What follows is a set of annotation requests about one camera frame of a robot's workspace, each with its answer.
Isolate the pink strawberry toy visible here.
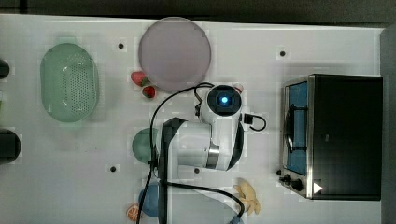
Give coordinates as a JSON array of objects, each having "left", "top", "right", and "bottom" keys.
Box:
[{"left": 131, "top": 71, "right": 149, "bottom": 87}]

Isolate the blue metal mug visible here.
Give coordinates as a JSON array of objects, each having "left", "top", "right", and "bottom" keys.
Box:
[{"left": 138, "top": 183, "right": 159, "bottom": 217}]

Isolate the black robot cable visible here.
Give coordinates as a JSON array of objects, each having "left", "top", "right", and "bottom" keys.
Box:
[{"left": 134, "top": 81, "right": 267, "bottom": 224}]

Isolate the green plastic colander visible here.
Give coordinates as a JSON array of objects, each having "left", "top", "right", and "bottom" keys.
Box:
[{"left": 40, "top": 37, "right": 99, "bottom": 123}]

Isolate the black round pot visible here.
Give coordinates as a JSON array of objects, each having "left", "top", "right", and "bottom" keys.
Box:
[{"left": 0, "top": 129, "right": 21, "bottom": 165}]

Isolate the green metal mug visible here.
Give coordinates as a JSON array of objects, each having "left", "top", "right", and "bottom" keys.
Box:
[{"left": 132, "top": 128, "right": 158, "bottom": 164}]

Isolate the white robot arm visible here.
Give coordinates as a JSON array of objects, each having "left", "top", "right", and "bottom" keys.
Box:
[{"left": 156, "top": 85, "right": 244, "bottom": 224}]

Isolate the red strawberry toy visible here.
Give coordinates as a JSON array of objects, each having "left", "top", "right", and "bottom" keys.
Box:
[{"left": 142, "top": 86, "right": 156, "bottom": 99}]

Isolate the orange slice toy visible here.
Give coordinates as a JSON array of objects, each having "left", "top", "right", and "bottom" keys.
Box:
[{"left": 126, "top": 203, "right": 139, "bottom": 222}]

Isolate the lilac round plate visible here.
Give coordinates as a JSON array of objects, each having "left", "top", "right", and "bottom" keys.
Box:
[{"left": 138, "top": 17, "right": 211, "bottom": 91}]

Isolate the peeled banana toy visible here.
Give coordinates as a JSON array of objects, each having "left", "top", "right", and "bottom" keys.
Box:
[{"left": 233, "top": 181, "right": 262, "bottom": 216}]

